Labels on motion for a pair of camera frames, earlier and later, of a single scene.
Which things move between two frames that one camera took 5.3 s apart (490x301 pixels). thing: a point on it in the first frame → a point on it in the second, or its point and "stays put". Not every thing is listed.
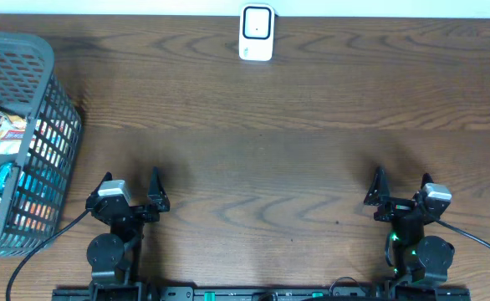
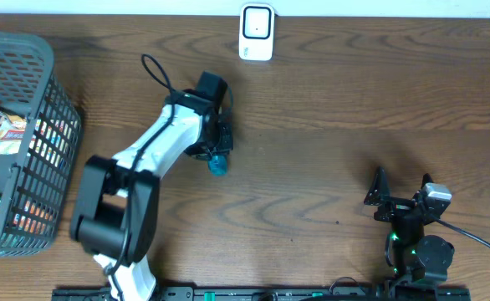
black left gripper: [156, 196] → [227, 140]
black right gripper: [395, 206] stays put
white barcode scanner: [257, 24] stays put
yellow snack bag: [1, 133] stays put
